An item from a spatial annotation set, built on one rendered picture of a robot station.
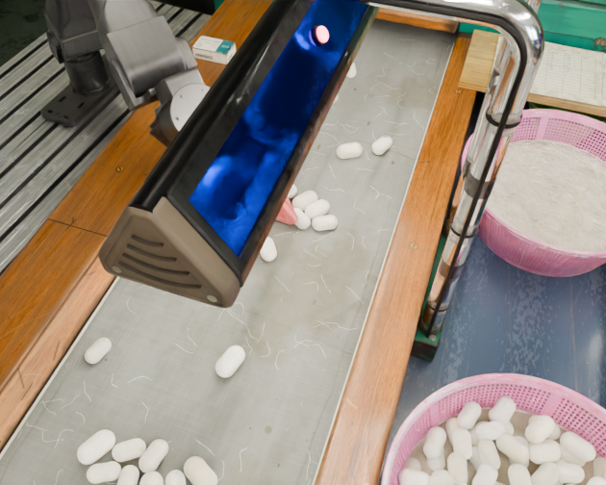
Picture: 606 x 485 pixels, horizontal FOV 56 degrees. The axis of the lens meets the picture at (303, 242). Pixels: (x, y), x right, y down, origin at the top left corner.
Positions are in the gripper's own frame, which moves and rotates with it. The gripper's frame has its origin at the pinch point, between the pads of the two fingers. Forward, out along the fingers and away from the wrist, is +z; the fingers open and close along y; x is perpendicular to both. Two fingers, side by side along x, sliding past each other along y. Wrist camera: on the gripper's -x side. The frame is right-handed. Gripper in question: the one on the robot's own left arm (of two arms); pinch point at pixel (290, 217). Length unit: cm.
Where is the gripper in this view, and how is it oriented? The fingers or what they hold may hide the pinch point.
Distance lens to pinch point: 72.0
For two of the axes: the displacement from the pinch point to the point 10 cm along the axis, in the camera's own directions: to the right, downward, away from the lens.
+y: 3.3, -7.5, 5.8
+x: -6.1, 3.0, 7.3
